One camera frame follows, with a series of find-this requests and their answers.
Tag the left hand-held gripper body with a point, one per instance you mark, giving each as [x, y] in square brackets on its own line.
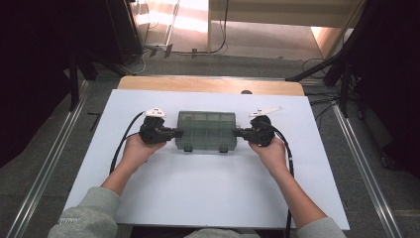
[153, 132]

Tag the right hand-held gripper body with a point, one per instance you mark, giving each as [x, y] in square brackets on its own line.
[262, 132]

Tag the grey clear compartment box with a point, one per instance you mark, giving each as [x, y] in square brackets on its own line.
[206, 130]

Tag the person's left hand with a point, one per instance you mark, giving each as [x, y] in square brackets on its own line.
[138, 153]

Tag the person's right hand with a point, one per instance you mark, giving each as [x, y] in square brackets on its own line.
[274, 158]

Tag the dark round table grommet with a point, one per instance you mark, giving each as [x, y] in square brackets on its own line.
[246, 92]

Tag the black metal stand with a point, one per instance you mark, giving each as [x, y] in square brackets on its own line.
[73, 86]
[344, 92]

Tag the person's grey sweatshirt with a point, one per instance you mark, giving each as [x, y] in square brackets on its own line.
[89, 214]

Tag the metal stand leg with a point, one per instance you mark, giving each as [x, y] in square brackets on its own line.
[171, 23]

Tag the light wooden furniture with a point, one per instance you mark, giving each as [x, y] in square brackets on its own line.
[280, 13]

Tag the dark curtain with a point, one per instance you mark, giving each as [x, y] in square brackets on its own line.
[396, 82]
[33, 66]

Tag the metal floor rail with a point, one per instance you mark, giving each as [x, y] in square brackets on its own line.
[366, 172]
[49, 165]

